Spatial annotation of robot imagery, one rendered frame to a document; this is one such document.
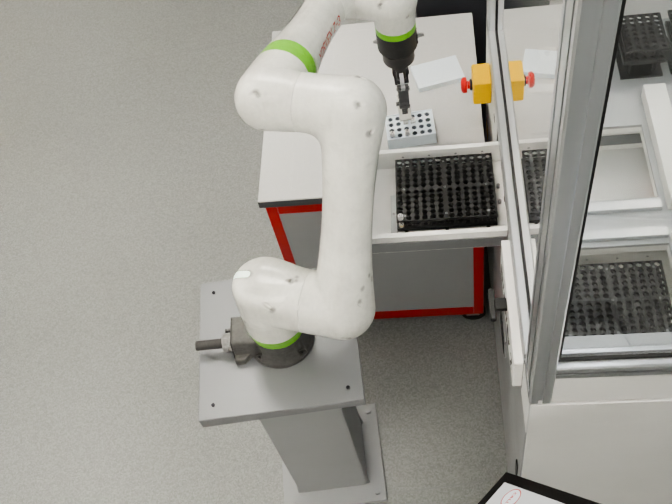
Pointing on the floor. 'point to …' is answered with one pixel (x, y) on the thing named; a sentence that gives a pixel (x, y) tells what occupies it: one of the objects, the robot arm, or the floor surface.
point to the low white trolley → (385, 269)
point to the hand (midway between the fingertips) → (404, 106)
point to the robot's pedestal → (330, 456)
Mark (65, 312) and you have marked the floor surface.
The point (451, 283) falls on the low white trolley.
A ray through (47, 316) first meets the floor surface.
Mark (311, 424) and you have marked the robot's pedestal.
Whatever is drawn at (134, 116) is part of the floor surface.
